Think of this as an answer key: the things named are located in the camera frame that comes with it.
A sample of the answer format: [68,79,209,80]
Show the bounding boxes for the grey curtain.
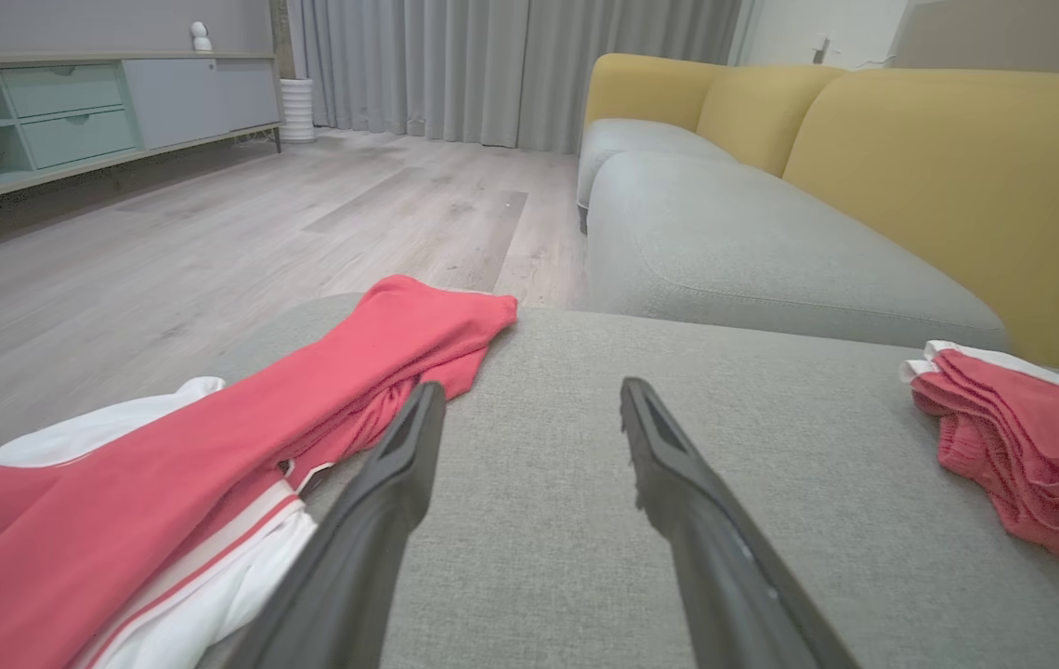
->
[288,0,744,154]

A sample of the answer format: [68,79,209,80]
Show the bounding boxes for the grey sofa seat cushion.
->
[585,151,1012,352]
[576,118,737,233]

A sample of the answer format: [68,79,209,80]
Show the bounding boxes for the red shorts with white trim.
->
[899,340,1059,575]

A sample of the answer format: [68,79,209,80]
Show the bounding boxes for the brown wooden post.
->
[269,0,297,81]

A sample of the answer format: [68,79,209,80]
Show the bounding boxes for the red Bulls 23 jersey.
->
[0,274,519,669]

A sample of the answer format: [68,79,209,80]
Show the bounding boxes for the pale green cabinet drawer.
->
[2,63,126,119]
[20,110,138,170]

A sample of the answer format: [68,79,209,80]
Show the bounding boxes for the yellow and grey sofa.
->
[195,295,1059,669]

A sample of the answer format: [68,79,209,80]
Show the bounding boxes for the yellow sofa backrest cushion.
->
[583,53,726,131]
[697,65,846,177]
[783,68,1059,377]

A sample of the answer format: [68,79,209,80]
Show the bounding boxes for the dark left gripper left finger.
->
[228,381,447,669]

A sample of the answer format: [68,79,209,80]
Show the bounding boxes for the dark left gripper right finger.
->
[621,376,860,669]

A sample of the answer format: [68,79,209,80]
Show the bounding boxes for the grey green media cabinet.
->
[0,51,284,215]

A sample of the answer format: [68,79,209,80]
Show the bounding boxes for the white ribbed floor pot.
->
[280,78,318,144]

